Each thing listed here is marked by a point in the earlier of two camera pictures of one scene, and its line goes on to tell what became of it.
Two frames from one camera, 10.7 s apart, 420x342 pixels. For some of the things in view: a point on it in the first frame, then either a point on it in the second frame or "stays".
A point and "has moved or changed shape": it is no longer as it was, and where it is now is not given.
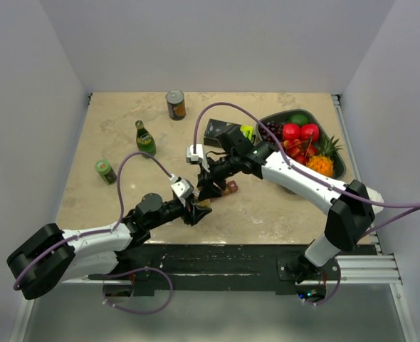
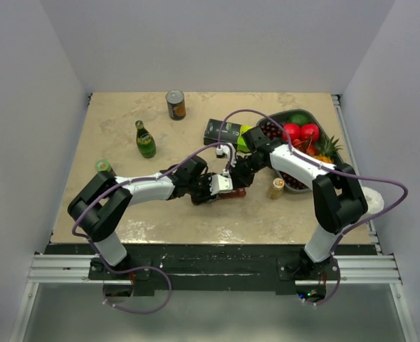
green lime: (299, 118) stays
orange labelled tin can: (176, 106) stays
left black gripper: (195, 213) → (206, 197)
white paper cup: (375, 196) stays
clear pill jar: (203, 202) has moved or changed shape
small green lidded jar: (105, 171) stays
